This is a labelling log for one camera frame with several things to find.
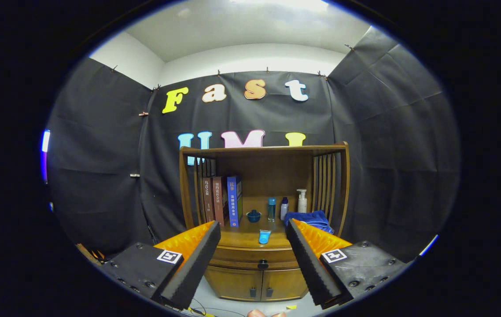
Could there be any dark brown book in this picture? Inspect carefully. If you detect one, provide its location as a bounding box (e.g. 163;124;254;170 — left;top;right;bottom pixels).
202;177;216;222

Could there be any wooden cabinet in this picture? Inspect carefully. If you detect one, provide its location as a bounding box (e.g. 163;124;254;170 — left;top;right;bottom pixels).
179;142;350;303

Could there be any wooden cabinet door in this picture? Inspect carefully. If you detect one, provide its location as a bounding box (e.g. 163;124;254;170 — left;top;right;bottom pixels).
262;268;309;301
204;265;263;302

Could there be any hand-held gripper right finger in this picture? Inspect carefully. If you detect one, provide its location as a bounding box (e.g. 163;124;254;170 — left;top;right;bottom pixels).
286;219;409;310

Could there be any wooden countertop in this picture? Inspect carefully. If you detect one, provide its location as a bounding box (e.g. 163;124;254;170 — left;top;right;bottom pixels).
215;219;295;250

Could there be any reddish brown book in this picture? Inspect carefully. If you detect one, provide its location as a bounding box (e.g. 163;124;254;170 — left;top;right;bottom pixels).
212;176;230;227

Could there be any thin floor cable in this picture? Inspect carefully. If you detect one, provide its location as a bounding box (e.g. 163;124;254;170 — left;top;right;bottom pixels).
187;299;247;317

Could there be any wooden board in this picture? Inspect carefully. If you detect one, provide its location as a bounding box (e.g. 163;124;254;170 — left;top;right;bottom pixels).
77;243;101;265

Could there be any blue book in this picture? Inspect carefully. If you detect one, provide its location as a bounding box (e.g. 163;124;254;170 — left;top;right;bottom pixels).
227;175;243;228

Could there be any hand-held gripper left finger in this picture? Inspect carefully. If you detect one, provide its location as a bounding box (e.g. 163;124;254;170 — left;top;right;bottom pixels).
101;220;221;310

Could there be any wooden drawer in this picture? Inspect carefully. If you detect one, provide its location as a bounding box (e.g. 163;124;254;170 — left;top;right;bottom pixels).
210;246;300;270

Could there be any black backdrop cloth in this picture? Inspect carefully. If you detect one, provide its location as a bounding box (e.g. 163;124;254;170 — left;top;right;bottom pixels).
46;26;460;265

